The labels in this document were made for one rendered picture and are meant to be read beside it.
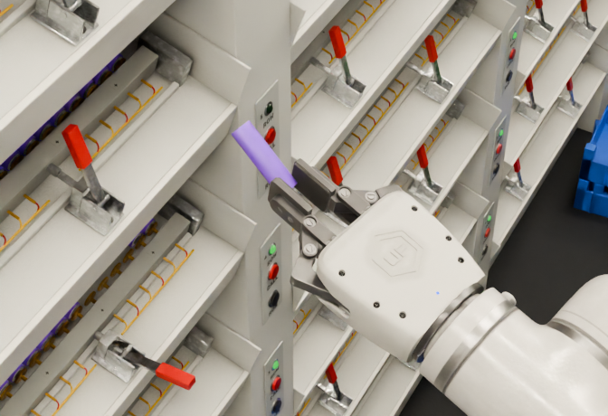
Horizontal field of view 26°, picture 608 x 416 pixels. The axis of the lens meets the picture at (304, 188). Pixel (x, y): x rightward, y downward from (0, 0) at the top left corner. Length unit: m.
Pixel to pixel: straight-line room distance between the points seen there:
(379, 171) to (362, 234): 0.68
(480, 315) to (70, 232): 0.33
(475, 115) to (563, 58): 0.50
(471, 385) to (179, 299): 0.40
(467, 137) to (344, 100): 0.57
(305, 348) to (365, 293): 0.74
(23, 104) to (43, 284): 0.19
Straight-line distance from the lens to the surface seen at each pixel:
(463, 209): 2.16
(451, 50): 1.85
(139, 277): 1.24
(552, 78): 2.44
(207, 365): 1.44
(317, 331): 1.72
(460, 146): 1.99
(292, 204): 1.01
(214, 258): 1.30
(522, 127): 2.33
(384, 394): 2.14
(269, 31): 1.18
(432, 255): 0.99
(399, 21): 1.58
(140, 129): 1.13
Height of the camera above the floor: 1.88
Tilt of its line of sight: 44 degrees down
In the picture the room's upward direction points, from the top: straight up
